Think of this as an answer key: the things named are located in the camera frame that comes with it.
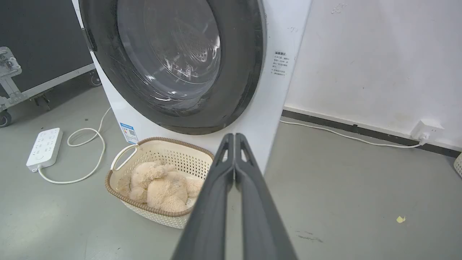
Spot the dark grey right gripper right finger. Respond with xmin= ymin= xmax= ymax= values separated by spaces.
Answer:
xmin=235 ymin=133 xmax=298 ymax=260

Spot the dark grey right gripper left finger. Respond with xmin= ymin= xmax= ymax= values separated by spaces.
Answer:
xmin=171 ymin=133 xmax=235 ymax=260

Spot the white washing machine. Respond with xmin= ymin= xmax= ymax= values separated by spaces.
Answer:
xmin=71 ymin=0 xmax=313 ymax=174

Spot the round dark washing machine door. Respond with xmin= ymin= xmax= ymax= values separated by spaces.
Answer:
xmin=78 ymin=0 xmax=267 ymax=135

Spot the beige plush teddy bear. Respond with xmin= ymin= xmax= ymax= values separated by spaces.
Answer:
xmin=117 ymin=161 xmax=205 ymax=213

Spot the cream plastic laundry basket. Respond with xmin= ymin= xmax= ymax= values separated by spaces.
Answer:
xmin=105 ymin=137 xmax=215 ymax=229

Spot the white power strip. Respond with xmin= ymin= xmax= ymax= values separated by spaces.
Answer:
xmin=26 ymin=128 xmax=63 ymax=172

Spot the black flight case on wheels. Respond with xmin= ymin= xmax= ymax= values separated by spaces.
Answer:
xmin=0 ymin=0 xmax=102 ymax=128

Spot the white cable along wall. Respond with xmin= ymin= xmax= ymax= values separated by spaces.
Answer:
xmin=280 ymin=120 xmax=426 ymax=148

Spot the white power strip cable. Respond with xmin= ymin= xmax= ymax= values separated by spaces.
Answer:
xmin=38 ymin=107 xmax=112 ymax=185

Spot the white wall socket with plug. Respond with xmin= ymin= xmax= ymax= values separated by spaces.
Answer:
xmin=411 ymin=120 xmax=445 ymax=144

